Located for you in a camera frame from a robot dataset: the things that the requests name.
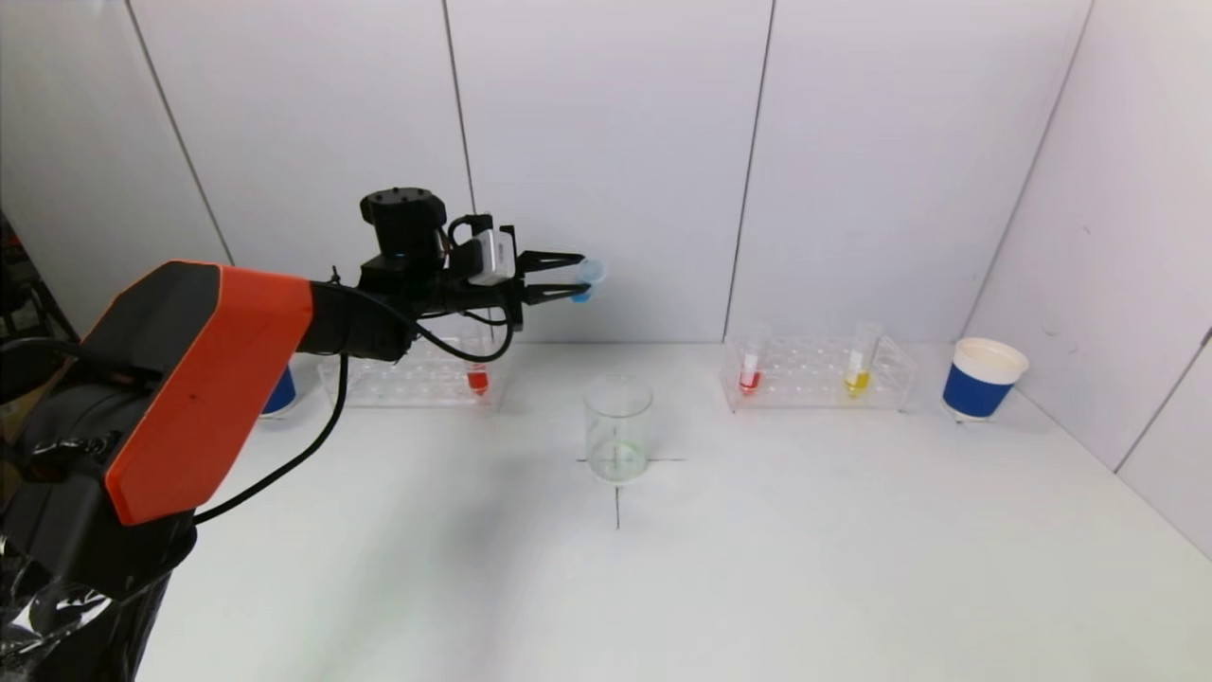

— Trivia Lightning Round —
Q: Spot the clear glass beaker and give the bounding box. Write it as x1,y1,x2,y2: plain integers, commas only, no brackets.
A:
583,375,654,485

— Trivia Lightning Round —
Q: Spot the yellow pigment test tube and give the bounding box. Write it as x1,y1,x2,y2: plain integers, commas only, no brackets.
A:
843,323,882,400

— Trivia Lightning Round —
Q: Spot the black tripod stand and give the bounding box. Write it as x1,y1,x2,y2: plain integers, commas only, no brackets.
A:
0,213,81,347

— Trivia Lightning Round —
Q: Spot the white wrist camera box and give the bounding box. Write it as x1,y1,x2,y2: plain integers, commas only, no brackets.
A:
471,230,518,286

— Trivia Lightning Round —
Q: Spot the clear acrylic test tube rack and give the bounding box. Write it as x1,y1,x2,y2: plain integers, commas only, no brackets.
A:
720,333,916,415
320,332,506,412

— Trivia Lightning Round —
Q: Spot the red pigment test tube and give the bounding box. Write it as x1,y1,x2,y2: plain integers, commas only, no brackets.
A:
463,327,493,399
738,327,764,397

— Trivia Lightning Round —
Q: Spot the blue pigment test tube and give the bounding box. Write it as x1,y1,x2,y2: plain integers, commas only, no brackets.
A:
570,258,607,304

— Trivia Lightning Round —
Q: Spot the black plastic wrapped robot base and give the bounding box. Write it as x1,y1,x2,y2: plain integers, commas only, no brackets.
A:
0,535,181,682

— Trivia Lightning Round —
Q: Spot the long black arm cable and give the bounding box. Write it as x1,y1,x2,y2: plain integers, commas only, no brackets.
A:
192,270,349,525

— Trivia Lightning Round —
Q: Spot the blue sleeved white paper cup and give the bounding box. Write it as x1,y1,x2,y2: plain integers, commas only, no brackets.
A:
942,338,1029,423
260,365,297,419

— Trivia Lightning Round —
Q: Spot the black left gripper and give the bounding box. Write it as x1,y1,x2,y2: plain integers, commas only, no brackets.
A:
445,224,592,332

